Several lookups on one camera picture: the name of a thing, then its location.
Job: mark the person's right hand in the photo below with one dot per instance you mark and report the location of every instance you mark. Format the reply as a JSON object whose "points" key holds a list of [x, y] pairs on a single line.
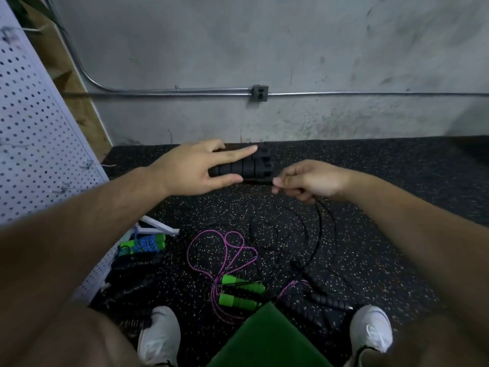
{"points": [[309, 181]]}

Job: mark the person's left hand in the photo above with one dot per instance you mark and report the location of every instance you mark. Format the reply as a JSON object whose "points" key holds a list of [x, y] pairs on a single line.
{"points": [[187, 170]]}

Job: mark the white pegboard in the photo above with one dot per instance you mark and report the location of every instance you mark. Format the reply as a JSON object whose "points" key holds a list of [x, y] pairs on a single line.
{"points": [[42, 141]]}

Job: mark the person's right forearm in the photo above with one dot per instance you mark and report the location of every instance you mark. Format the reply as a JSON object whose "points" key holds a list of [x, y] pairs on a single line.
{"points": [[428, 240]]}

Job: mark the person's left forearm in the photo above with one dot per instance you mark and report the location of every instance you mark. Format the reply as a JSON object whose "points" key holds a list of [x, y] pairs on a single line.
{"points": [[69, 256]]}

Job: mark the white pegboard stand foot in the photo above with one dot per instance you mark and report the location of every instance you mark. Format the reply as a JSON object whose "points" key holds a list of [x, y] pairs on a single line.
{"points": [[159, 224]]}

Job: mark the person's left leg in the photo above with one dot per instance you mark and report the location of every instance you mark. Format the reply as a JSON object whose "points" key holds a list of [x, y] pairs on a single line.
{"points": [[76, 340]]}

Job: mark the person's leg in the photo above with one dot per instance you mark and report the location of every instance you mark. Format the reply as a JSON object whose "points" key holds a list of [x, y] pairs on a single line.
{"points": [[435, 344], [76, 340]]}

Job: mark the person's right leg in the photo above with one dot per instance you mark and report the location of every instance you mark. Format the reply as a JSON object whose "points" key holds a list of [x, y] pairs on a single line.
{"points": [[435, 344]]}

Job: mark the metal conduit pipe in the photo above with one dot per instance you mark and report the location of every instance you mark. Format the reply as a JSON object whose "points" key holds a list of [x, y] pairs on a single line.
{"points": [[191, 92]]}

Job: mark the grey electrical junction box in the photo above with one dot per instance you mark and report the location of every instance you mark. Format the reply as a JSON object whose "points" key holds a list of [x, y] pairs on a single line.
{"points": [[260, 93]]}

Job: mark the white right shoe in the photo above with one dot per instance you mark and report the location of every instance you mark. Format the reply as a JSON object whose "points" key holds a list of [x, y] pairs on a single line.
{"points": [[370, 331]]}

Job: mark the white shoe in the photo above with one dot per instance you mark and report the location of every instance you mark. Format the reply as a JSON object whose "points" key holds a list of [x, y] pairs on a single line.
{"points": [[160, 336], [370, 331]]}

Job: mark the white left shoe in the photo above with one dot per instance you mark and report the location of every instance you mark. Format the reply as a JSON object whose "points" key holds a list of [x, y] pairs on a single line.
{"points": [[160, 336]]}

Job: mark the green potted plant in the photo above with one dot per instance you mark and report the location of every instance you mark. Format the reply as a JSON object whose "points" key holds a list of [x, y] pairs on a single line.
{"points": [[23, 2]]}

